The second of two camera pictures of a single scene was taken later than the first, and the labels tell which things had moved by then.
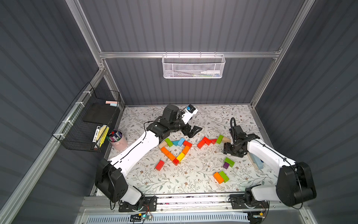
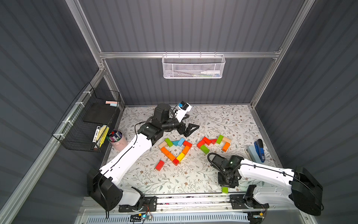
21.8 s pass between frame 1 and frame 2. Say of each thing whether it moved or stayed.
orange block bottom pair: moved
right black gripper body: moved
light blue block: stayed
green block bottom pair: moved
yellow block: stayed
